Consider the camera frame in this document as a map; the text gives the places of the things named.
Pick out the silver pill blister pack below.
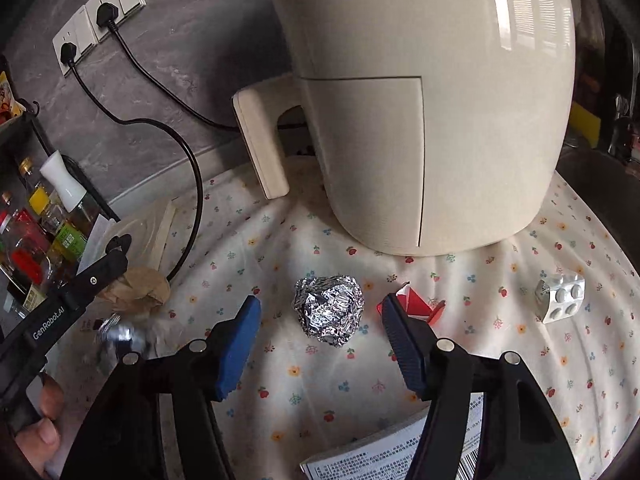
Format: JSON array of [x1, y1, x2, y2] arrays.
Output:
[[534, 272, 586, 323]]

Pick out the row of seasoning bottles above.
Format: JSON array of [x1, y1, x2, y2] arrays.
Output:
[[0, 150, 108, 321]]

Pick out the foil ball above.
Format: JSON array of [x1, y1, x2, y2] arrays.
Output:
[[95, 312, 151, 361], [291, 274, 365, 348]]

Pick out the chrome faucet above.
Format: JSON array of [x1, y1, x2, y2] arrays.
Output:
[[607, 94, 640, 163]]

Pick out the yellow snack packet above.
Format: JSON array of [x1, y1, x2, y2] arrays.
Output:
[[0, 72, 26, 126]]

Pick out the yellow detergent bottle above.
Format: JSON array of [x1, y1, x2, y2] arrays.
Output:
[[570, 101, 602, 150]]

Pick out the steel sink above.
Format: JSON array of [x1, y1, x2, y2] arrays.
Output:
[[552, 147, 640, 281]]

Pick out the brown crumpled paper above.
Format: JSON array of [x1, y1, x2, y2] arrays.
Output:
[[102, 267, 171, 311]]

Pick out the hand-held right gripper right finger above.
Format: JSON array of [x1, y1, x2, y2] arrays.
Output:
[[380, 292, 581, 480]]

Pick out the white printed leaflet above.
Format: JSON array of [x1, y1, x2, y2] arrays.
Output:
[[300, 395, 501, 480]]

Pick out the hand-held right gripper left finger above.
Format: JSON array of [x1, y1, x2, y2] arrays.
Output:
[[60, 295, 263, 480]]

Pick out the floral tablecloth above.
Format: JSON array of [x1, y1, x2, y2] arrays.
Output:
[[50, 155, 640, 480]]

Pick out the person's left hand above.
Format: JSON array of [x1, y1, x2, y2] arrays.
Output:
[[14, 371, 67, 479]]

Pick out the black spice rack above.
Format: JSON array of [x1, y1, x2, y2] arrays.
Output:
[[0, 102, 122, 222]]

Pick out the red wrapper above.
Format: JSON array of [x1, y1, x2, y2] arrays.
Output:
[[392, 282, 447, 331]]

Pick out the cream air fryer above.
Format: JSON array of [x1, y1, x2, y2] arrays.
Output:
[[231, 0, 577, 257]]

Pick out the black power cable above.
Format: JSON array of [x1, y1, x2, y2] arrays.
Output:
[[59, 42, 205, 283], [95, 2, 240, 133]]

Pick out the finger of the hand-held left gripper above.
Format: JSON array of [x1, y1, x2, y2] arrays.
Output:
[[75, 234, 132, 306]]

